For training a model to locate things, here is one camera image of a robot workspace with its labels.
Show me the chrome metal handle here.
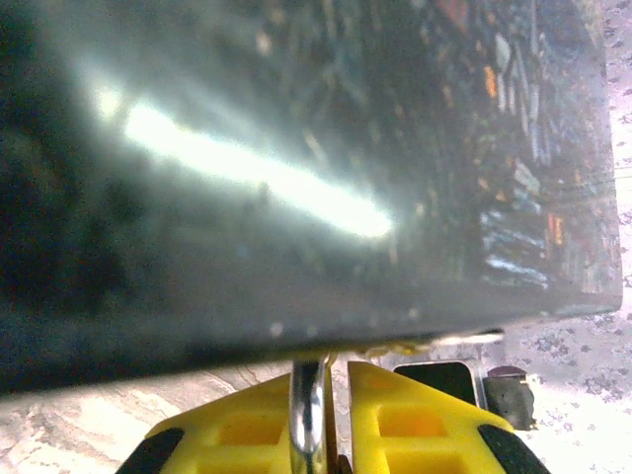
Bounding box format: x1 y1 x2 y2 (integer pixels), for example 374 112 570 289
288 353 352 474

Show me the black plate with screws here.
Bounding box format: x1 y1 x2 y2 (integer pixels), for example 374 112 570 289
393 360 488 412

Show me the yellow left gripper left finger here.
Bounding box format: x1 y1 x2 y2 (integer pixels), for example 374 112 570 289
116 372 297 474

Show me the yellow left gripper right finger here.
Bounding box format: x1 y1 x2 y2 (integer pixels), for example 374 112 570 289
348 359 552 474

